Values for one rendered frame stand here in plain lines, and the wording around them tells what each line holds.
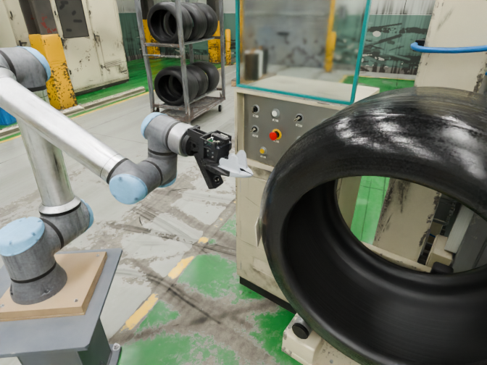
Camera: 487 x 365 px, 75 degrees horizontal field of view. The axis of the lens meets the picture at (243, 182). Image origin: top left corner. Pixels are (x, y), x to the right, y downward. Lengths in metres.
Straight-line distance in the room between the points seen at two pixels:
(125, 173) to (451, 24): 0.83
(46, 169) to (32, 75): 0.32
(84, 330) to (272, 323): 1.06
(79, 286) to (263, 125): 1.04
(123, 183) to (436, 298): 0.85
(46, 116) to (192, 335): 1.39
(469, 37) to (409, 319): 0.66
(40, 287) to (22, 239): 0.21
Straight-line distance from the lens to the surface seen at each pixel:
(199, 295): 2.13
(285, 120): 1.45
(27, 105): 1.06
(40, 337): 1.40
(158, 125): 0.94
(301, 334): 0.86
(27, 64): 1.25
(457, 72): 0.86
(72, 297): 1.41
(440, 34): 0.86
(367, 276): 0.99
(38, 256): 1.36
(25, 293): 1.44
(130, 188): 0.88
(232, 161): 0.79
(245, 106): 1.56
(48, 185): 1.36
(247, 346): 1.91
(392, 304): 0.98
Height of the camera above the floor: 1.60
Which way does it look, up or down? 29 degrees down
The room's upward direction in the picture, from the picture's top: straight up
